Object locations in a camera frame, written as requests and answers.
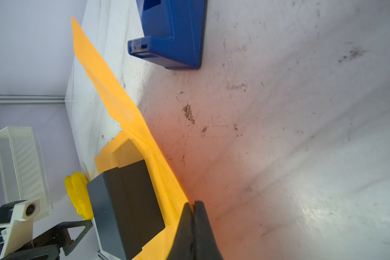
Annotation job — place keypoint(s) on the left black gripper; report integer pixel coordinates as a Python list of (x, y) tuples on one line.
[(47, 246)]

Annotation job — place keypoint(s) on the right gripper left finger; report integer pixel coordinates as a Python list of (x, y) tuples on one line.
[(182, 248)]

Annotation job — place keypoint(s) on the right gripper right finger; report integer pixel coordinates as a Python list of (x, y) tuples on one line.
[(205, 245)]

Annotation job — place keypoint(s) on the dark blue gift box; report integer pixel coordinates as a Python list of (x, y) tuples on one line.
[(125, 209)]

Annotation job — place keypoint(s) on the yellow banana right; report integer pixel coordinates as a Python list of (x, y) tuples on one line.
[(81, 196)]

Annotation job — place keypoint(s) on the yellow banana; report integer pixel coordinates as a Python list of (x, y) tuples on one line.
[(71, 193), (81, 196)]

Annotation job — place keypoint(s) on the yellow banana left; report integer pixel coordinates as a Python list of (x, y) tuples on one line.
[(71, 193)]

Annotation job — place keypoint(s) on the blue tape dispenser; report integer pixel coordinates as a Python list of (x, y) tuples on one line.
[(173, 33)]

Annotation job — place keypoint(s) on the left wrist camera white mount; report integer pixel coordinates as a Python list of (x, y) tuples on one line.
[(16, 224)]

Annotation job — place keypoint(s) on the lower white wire shelf basket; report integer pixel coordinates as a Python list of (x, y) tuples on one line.
[(22, 168)]

